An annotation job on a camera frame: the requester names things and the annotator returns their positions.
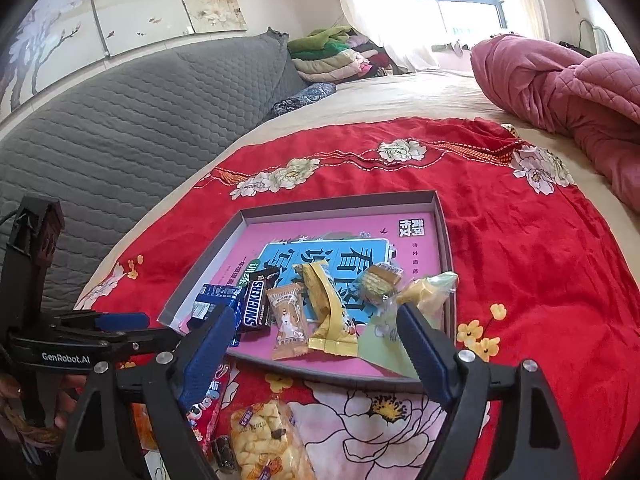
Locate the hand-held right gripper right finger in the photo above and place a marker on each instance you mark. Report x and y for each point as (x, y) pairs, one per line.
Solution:
(425, 355)

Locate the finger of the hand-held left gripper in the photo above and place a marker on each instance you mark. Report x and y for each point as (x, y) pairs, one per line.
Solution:
(122, 321)
(142, 344)

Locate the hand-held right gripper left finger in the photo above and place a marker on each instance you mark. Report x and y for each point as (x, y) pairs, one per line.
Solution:
(205, 355)

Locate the red cartoon snack packet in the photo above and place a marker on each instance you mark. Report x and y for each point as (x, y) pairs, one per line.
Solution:
(217, 385)

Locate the light green snack packet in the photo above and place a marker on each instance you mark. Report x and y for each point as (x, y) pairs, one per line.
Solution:
(385, 345)

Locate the blue cookie packet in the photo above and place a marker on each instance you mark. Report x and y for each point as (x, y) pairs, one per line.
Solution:
(215, 292)

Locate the clear packet with yellow cake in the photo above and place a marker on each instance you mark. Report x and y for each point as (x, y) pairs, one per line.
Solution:
(425, 290)

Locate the brown chocolate bar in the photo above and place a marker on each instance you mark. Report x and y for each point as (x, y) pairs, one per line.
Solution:
(257, 305)

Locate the orange-edged clear snack packet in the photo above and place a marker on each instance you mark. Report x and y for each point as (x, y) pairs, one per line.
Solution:
(145, 425)

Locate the small square pastry packet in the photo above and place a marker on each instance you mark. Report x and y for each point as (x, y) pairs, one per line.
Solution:
(380, 282)

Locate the beige biscuit packet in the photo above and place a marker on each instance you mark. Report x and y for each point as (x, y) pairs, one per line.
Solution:
(287, 320)

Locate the grey cardboard box lid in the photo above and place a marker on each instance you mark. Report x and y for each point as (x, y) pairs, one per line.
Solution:
(210, 265)

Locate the yellow wafer packet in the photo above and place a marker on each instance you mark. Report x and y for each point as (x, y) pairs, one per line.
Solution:
(332, 320)

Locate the clear puffed snack packet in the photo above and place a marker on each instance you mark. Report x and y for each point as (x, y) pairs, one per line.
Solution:
(265, 440)

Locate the person's left hand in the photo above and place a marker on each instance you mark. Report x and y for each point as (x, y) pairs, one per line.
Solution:
(70, 392)

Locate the dark wrapped candy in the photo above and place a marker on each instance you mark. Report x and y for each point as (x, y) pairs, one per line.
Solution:
(225, 455)

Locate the red floral blanket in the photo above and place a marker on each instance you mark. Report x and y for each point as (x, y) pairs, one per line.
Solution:
(525, 260)

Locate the pink book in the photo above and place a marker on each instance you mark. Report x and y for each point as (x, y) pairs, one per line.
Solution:
(280, 237)

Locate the grey quilted headboard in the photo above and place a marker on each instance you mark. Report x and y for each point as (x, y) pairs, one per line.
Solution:
(150, 110)

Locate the beige bed sheet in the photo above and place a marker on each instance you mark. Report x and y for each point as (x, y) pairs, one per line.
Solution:
(400, 95)

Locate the dark blue patterned cloth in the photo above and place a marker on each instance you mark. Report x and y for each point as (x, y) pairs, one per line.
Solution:
(305, 97)

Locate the pink quilt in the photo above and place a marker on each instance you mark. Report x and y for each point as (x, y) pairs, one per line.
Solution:
(550, 85)

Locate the stack of folded clothes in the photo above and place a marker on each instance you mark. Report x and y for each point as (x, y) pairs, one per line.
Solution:
(330, 57)

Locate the white sheer curtain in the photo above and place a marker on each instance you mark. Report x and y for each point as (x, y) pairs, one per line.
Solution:
(375, 0)

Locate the floral wall panel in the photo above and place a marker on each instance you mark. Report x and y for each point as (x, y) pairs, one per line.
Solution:
(125, 0)

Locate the white metal frame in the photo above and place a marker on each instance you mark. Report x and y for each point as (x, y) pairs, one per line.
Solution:
(595, 35)

